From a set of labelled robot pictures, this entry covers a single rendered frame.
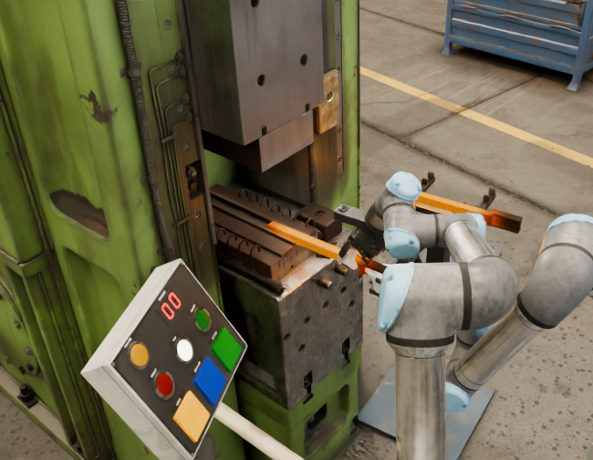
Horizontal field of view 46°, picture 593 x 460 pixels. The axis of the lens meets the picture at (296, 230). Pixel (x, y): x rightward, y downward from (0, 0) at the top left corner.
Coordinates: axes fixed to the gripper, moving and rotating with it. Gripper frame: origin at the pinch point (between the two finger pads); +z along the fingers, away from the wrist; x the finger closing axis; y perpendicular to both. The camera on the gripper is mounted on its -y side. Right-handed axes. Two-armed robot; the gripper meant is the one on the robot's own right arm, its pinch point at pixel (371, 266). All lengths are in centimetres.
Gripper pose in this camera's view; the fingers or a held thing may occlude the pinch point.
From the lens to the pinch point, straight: 182.3
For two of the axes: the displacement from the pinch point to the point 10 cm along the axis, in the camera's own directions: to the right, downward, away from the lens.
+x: 6.5, -4.6, 6.0
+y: 0.6, 8.2, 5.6
